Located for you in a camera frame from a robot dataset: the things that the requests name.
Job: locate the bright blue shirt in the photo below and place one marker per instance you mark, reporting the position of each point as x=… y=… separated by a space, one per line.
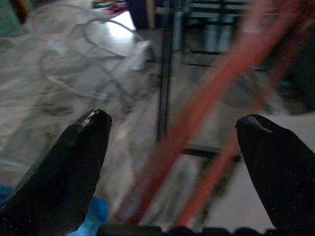
x=98 y=211

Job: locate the black clothes rack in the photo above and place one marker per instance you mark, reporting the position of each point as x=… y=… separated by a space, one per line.
x=165 y=73

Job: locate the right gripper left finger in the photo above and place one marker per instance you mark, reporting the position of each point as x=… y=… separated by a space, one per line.
x=54 y=177

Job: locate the pink plastic hanger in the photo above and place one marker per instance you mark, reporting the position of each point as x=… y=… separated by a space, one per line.
x=209 y=93

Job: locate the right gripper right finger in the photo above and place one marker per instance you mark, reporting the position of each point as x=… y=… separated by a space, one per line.
x=283 y=177

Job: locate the colourful floor mat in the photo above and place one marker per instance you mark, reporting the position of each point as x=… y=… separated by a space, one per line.
x=110 y=6

